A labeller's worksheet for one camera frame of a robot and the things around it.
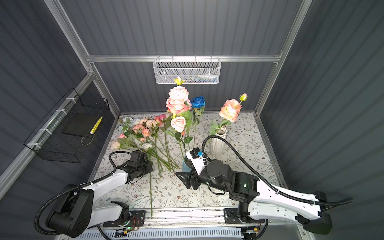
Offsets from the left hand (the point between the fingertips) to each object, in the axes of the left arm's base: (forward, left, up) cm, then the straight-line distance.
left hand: (150, 166), depth 91 cm
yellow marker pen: (+11, +23, +28) cm, 38 cm away
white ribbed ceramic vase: (+3, -40, +15) cm, 43 cm away
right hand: (-16, -21, +28) cm, 39 cm away
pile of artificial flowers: (+23, +4, +1) cm, 24 cm away
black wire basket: (+16, +37, +29) cm, 49 cm away
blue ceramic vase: (-14, -22, +26) cm, 37 cm away
